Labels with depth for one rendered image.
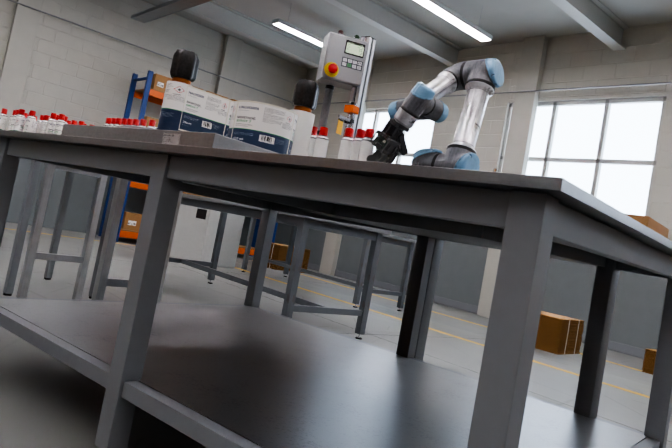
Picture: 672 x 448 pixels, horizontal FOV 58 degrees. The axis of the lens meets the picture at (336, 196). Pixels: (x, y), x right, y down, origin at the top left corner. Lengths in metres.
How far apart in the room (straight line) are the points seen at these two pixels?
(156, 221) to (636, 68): 6.79
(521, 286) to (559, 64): 7.39
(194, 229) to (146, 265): 6.10
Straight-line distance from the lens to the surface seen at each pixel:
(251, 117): 1.79
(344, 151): 2.23
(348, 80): 2.45
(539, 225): 0.97
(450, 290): 8.46
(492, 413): 1.01
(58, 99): 9.65
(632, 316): 7.29
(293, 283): 3.78
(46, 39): 9.69
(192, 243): 7.71
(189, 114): 2.00
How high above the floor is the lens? 0.69
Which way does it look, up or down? 4 degrees up
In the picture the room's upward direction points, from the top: 11 degrees clockwise
